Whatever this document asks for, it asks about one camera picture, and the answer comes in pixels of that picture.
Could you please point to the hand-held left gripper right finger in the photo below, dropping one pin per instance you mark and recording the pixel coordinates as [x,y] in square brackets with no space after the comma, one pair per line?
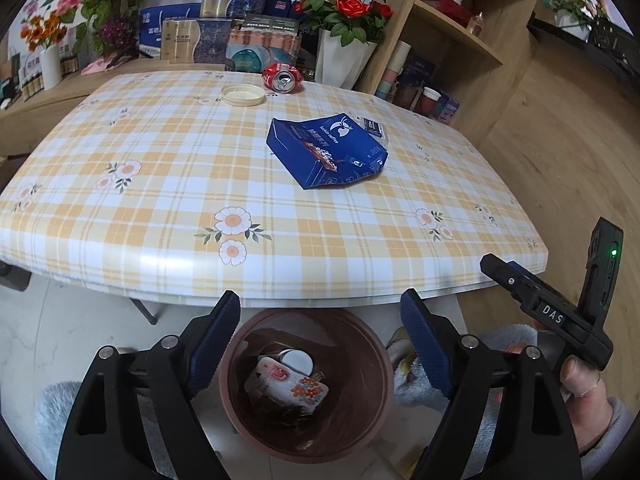
[425,347]

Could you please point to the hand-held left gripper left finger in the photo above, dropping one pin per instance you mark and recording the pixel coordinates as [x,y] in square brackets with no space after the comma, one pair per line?
[215,347]

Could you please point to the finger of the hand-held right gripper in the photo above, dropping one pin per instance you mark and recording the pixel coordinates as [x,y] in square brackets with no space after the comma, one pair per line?
[507,277]

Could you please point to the brown round waste bin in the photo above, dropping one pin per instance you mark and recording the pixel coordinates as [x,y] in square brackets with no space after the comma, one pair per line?
[350,410]

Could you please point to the person's right hand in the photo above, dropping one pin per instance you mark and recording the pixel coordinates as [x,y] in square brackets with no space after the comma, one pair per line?
[580,377]

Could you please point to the black table leg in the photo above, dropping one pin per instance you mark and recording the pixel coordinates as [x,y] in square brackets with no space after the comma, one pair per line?
[145,311]

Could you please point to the plaid floral tablecloth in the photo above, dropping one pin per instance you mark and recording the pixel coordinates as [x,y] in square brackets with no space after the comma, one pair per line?
[200,170]

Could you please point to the small light blue box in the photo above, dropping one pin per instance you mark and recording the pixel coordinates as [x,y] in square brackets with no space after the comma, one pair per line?
[446,108]

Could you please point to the wooden shelf unit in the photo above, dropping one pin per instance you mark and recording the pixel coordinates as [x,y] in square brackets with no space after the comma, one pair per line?
[500,90]

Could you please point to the red paper cup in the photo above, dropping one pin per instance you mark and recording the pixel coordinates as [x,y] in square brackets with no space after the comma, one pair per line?
[426,101]

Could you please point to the small dark card packet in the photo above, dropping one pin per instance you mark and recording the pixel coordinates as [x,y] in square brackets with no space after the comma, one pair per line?
[376,127]

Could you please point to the brown cup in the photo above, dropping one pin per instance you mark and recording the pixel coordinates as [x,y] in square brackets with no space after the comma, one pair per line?
[406,96]

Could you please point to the blue paper bag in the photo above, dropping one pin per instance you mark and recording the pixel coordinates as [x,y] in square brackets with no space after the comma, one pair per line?
[320,155]

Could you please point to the dark blue book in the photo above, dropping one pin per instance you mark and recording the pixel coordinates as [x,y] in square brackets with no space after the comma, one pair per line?
[420,70]

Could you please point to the stack of pastel cups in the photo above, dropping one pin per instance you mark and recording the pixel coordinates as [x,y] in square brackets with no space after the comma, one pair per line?
[392,70]

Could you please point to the round cream plastic lid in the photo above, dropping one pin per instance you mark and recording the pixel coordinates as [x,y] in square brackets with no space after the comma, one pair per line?
[242,95]

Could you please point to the small glass bottle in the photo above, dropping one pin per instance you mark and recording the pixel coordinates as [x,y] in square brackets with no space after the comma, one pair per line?
[477,24]

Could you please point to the tall white square vase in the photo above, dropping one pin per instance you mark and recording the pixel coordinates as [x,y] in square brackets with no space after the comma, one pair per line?
[342,62]

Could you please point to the crushed red can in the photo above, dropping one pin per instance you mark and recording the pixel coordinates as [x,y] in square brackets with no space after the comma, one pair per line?
[282,79]

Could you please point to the red basket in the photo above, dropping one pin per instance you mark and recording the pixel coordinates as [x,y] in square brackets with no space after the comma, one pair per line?
[447,5]

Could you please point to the yellow and pink flower bouquet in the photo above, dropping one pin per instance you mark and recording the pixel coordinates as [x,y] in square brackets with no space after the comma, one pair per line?
[575,5]

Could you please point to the orange shrink-wrapped pack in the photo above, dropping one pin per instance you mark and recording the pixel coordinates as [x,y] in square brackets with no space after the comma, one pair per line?
[260,52]

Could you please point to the pink packet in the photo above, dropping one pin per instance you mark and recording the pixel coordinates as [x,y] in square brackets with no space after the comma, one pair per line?
[102,66]

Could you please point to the red rose bouquet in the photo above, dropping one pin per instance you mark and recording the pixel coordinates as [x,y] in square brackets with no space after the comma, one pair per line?
[345,2]

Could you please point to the small white vase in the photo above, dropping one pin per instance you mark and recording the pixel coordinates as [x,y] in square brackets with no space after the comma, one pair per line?
[51,67]

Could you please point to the blue and white box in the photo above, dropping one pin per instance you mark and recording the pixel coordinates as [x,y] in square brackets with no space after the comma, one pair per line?
[160,27]

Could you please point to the purple tinsel flower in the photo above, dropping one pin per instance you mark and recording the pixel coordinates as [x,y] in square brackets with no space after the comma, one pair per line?
[117,32]

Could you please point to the row of small bottles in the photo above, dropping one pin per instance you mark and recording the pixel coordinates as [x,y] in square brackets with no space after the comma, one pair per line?
[25,77]

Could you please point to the orange flower bunch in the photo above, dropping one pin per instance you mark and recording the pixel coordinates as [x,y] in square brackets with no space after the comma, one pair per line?
[45,30]

